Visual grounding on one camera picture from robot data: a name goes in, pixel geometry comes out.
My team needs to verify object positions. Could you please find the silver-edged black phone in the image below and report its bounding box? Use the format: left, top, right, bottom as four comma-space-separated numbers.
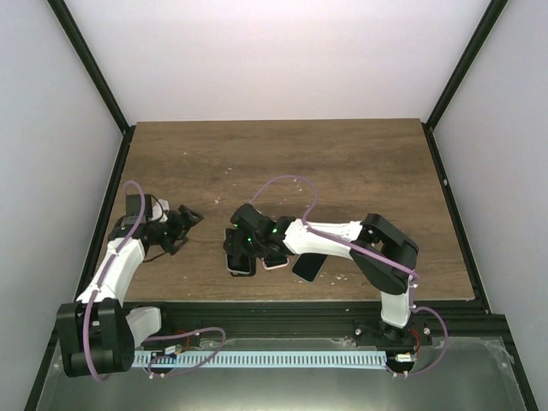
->
226, 255, 255, 277

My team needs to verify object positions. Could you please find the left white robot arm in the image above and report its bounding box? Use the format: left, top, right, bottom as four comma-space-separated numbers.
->
56, 194, 203, 378

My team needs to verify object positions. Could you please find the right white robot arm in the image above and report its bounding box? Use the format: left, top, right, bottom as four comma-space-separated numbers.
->
223, 203, 419, 345

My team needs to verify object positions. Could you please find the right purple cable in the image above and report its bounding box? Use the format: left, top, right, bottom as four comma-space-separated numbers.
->
250, 174, 450, 378

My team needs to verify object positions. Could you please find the purple cable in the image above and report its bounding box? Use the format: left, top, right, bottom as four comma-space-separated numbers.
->
250, 174, 450, 378
83, 180, 149, 382

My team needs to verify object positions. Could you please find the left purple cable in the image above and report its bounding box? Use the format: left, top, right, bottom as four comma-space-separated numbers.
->
83, 180, 149, 382

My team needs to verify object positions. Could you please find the light blue slotted cable duct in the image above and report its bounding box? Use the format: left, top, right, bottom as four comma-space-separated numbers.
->
132, 351, 387, 370

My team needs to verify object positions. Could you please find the black aluminium frame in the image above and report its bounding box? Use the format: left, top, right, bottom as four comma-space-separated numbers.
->
49, 1, 538, 410

